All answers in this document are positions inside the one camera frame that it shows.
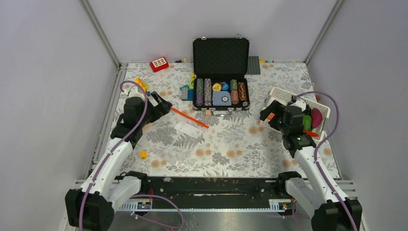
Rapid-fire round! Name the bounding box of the black poker chip case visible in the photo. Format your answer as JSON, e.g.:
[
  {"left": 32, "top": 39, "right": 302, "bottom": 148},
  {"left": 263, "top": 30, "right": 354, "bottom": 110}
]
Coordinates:
[{"left": 192, "top": 37, "right": 250, "bottom": 116}]

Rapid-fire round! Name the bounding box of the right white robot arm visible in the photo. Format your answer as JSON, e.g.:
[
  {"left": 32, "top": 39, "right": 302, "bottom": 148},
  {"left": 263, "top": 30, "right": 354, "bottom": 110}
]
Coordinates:
[{"left": 260, "top": 100, "right": 362, "bottom": 231}]

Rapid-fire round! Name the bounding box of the small yellow toy piece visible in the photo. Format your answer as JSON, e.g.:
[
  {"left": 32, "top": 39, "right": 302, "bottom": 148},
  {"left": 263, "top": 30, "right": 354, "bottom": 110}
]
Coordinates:
[{"left": 140, "top": 150, "right": 148, "bottom": 160}]

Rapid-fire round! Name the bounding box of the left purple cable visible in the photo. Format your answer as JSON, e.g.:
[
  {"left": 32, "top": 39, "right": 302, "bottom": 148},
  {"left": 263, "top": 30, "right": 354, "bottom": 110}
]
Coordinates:
[{"left": 78, "top": 80, "right": 186, "bottom": 231}]

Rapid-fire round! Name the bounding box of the black mounting base plate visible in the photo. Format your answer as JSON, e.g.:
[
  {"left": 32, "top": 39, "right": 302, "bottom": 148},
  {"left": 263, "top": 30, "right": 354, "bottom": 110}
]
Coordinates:
[{"left": 136, "top": 177, "right": 294, "bottom": 211}]

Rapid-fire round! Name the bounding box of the yellow toy block cart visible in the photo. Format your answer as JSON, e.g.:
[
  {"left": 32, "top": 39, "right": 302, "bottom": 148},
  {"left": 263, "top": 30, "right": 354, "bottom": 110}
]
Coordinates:
[{"left": 135, "top": 77, "right": 151, "bottom": 96}]

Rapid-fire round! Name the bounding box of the clear zip top bag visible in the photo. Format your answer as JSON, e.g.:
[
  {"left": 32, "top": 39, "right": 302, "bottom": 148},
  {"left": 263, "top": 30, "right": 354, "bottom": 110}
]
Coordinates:
[{"left": 171, "top": 107, "right": 209, "bottom": 139}]

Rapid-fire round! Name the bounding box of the grey lego baseplate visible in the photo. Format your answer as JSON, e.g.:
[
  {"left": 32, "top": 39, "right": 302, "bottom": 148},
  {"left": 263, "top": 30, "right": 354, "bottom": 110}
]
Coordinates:
[{"left": 246, "top": 56, "right": 261, "bottom": 75}]

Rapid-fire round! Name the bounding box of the red chili pepper toy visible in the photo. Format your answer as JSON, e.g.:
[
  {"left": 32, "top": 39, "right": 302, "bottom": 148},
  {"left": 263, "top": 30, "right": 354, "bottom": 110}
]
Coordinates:
[{"left": 304, "top": 130, "right": 320, "bottom": 137}]

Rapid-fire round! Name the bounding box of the white plastic basket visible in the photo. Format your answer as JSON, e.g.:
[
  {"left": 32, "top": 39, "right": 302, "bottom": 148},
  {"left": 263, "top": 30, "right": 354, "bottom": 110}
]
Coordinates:
[{"left": 262, "top": 87, "right": 331, "bottom": 142}]

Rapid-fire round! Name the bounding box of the purple sweet potato toy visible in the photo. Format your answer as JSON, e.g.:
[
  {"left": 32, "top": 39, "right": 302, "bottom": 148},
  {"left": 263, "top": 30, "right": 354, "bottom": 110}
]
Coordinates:
[{"left": 310, "top": 108, "right": 323, "bottom": 128}]

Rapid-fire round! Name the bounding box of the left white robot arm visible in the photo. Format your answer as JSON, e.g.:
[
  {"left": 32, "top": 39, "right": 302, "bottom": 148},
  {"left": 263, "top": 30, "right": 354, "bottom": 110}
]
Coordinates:
[{"left": 65, "top": 91, "right": 172, "bottom": 231}]

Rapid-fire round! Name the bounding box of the red white toy block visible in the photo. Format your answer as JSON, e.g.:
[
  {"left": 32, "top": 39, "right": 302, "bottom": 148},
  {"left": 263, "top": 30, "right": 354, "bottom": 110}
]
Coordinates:
[{"left": 150, "top": 57, "right": 169, "bottom": 73}]

